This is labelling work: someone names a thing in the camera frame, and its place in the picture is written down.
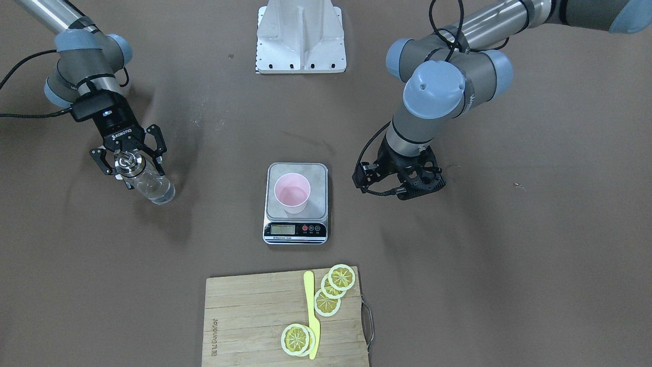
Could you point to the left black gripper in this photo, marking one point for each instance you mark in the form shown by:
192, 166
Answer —
364, 175

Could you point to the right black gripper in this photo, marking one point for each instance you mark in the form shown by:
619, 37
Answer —
118, 129

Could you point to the clear glass sauce bottle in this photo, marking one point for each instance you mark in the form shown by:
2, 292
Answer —
139, 174

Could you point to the pink plastic cup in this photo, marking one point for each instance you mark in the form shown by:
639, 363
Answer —
292, 191

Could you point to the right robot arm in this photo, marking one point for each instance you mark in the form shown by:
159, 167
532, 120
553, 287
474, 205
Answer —
84, 84

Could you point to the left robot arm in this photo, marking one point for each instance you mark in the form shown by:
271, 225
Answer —
461, 66

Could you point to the silver kitchen scale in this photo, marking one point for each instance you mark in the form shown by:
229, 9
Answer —
309, 227

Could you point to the lemon slice row end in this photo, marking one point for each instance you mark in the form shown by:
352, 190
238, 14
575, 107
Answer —
342, 277

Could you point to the yellow plastic knife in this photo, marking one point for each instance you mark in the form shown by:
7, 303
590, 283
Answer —
313, 322

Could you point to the lemon slice row middle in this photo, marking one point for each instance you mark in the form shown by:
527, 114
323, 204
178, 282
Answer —
329, 291

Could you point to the lemon slice back pair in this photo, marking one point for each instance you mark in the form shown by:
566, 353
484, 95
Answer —
311, 341

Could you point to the lemon slice pair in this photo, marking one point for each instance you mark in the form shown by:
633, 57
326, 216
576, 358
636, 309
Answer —
294, 340
311, 341

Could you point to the lemon slice front pair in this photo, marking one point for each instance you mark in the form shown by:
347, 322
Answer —
294, 340

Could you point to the wooden cutting board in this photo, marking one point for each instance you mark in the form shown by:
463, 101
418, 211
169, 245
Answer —
245, 315

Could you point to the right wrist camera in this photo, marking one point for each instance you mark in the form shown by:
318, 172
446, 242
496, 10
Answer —
94, 102

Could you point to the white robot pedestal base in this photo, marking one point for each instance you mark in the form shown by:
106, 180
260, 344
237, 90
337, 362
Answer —
300, 37

